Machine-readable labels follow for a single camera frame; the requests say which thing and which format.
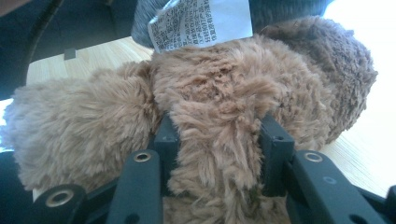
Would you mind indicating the brown plush teddy bear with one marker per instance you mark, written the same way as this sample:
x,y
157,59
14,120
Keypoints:
x,y
218,102

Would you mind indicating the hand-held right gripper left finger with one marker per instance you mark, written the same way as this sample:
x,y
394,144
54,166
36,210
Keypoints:
x,y
140,186

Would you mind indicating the grey knitted hat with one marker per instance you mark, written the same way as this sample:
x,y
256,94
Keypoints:
x,y
141,25

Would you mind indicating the grey tape strip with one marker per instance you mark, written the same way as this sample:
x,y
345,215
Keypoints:
x,y
70,53

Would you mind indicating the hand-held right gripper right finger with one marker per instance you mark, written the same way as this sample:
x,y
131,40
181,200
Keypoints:
x,y
314,186

